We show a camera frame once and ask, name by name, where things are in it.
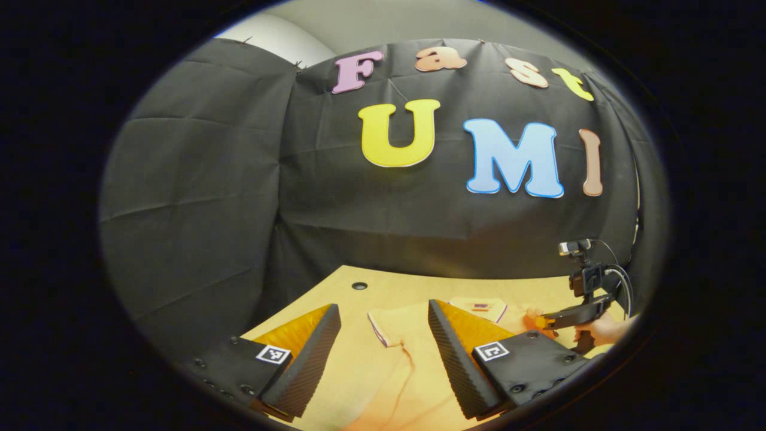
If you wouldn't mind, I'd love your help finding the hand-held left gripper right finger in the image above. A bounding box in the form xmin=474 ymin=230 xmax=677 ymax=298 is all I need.
xmin=427 ymin=299 xmax=593 ymax=420

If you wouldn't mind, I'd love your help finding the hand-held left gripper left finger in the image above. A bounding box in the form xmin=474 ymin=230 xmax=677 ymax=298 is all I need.
xmin=180 ymin=303 xmax=342 ymax=423

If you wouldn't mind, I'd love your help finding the orange T-shirt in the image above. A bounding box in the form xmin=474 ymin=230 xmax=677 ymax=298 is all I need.
xmin=344 ymin=296 xmax=557 ymax=431

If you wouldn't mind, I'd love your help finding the black backdrop cloth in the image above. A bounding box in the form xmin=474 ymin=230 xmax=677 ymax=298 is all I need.
xmin=99 ymin=39 xmax=670 ymax=360

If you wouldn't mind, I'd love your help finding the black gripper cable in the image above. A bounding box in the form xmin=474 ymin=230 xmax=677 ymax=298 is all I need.
xmin=589 ymin=239 xmax=634 ymax=318

